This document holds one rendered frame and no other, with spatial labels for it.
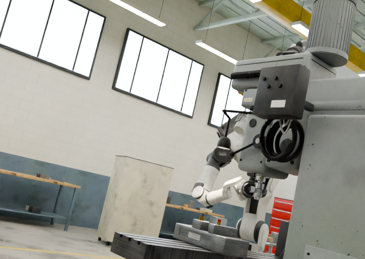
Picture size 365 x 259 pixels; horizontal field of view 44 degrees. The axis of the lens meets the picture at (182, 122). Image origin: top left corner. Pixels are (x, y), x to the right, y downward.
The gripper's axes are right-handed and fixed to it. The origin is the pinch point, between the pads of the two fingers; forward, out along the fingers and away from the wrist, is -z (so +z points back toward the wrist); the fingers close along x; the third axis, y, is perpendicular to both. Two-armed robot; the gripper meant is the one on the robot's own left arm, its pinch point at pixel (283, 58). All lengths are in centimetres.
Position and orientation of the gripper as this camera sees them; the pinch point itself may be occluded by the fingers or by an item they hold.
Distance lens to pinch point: 239.5
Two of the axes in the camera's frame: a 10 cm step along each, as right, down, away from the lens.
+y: -1.0, -9.6, -2.5
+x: -7.9, -0.8, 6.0
